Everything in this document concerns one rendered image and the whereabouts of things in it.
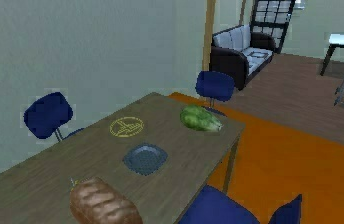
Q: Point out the blue square plate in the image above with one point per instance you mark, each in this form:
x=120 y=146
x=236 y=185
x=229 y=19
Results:
x=145 y=159

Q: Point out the green lettuce head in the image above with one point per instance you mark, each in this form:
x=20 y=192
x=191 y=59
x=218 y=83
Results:
x=198 y=118

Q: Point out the blue padded chair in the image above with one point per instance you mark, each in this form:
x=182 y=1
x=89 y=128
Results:
x=215 y=85
x=48 y=115
x=220 y=208

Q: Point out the black sofa with grey cushions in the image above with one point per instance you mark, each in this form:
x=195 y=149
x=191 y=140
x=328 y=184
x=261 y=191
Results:
x=238 y=55

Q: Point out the brown wooden dining table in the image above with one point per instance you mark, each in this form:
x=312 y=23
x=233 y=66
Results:
x=90 y=156

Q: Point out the brown bread loaf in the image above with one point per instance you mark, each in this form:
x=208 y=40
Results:
x=103 y=204

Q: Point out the black grid shelf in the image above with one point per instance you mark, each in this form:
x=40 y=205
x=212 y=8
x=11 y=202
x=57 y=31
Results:
x=273 y=20

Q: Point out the white table with black legs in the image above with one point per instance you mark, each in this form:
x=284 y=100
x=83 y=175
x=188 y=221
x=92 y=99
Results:
x=341 y=45

